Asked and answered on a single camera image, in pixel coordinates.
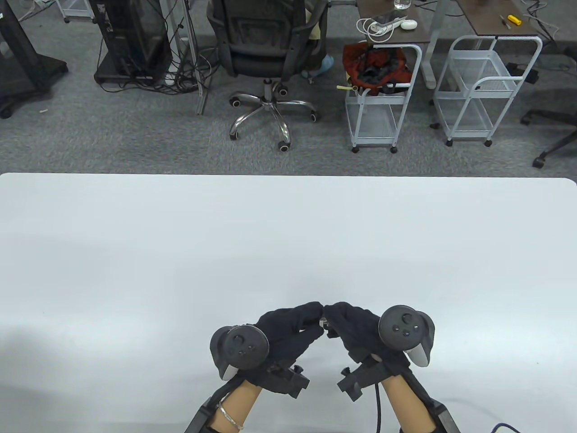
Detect white desk leg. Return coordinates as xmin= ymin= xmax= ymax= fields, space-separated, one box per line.
xmin=421 ymin=0 xmax=451 ymax=89

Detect silver metal frame post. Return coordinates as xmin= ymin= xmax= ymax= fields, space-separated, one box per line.
xmin=160 ymin=0 xmax=211 ymax=115

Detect person's left hand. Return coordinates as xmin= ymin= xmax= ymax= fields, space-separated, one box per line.
xmin=246 ymin=301 xmax=325 ymax=388

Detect brown desk with tools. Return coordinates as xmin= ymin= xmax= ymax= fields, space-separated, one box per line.
xmin=455 ymin=0 xmax=541 ymax=37

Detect person's right forearm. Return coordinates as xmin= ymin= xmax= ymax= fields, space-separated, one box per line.
xmin=380 ymin=372 xmax=435 ymax=433

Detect black VR controller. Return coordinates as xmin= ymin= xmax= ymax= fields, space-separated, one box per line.
xmin=210 ymin=325 xmax=270 ymax=380
xmin=379 ymin=305 xmax=436 ymax=367

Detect black rolling stand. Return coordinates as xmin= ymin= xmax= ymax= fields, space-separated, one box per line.
xmin=0 ymin=0 xmax=69 ymax=120

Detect silver bracelet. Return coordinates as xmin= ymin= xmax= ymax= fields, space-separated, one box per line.
xmin=218 ymin=404 xmax=244 ymax=429

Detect white power strip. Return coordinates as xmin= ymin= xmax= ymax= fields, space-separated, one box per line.
xmin=357 ymin=16 xmax=408 ymax=43

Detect tangled black cable bundle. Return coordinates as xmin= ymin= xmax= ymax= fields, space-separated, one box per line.
xmin=97 ymin=0 xmax=221 ymax=95

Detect black mesh office chair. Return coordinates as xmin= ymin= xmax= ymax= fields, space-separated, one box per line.
xmin=206 ymin=0 xmax=329 ymax=152

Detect black forearm sensor box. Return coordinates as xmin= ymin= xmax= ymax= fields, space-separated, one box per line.
xmin=427 ymin=399 xmax=459 ymax=433
xmin=183 ymin=399 xmax=220 ymax=433

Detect black chair base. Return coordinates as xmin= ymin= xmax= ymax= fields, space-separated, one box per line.
xmin=520 ymin=108 xmax=577 ymax=169

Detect black power adapter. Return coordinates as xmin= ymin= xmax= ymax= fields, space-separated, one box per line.
xmin=505 ymin=62 xmax=539 ymax=84

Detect person's right hand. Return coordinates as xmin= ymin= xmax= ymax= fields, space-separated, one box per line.
xmin=323 ymin=302 xmax=413 ymax=375

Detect small white cart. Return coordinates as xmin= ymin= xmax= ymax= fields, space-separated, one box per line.
xmin=56 ymin=0 xmax=95 ymax=23

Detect white cart holding bag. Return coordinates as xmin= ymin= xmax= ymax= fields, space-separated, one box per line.
xmin=345 ymin=43 xmax=423 ymax=154

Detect black computer tower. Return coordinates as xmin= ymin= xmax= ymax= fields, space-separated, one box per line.
xmin=88 ymin=0 xmax=174 ymax=85

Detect red bag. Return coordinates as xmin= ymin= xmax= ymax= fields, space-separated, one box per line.
xmin=343 ymin=41 xmax=413 ymax=96

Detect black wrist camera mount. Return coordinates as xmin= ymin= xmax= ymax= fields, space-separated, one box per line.
xmin=337 ymin=361 xmax=384 ymax=401
xmin=266 ymin=364 xmax=311 ymax=398

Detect brown desk with power strip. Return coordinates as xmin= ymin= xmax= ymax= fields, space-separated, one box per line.
xmin=355 ymin=0 xmax=432 ymax=45

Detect empty white wire cart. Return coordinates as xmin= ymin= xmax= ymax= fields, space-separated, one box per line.
xmin=433 ymin=35 xmax=543 ymax=147

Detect person's left forearm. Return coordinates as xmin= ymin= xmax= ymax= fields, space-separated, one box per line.
xmin=211 ymin=382 xmax=265 ymax=433

